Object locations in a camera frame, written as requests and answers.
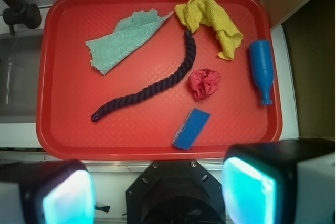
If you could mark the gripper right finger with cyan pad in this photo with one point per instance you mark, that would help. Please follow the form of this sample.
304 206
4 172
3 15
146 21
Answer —
290 181

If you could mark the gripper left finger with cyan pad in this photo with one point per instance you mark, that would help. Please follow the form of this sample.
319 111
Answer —
47 192

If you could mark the blue sponge block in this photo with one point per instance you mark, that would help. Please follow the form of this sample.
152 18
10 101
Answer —
190 129

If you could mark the blue plastic bottle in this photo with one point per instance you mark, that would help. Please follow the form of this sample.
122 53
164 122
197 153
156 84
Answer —
262 68

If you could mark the red plastic tray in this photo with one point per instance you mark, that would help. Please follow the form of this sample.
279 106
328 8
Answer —
70 90

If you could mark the crumpled red paper ball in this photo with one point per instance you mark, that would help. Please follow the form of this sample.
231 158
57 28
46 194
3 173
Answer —
204 83

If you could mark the steel sink basin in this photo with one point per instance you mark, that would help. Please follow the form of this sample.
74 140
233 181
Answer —
20 62

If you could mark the green woven cloth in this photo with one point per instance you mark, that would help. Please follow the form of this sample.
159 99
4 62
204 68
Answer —
129 35

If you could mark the dark metal faucet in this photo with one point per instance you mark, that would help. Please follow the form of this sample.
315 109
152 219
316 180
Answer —
21 12

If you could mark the yellow woven cloth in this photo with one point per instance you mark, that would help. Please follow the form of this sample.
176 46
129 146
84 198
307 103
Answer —
195 13

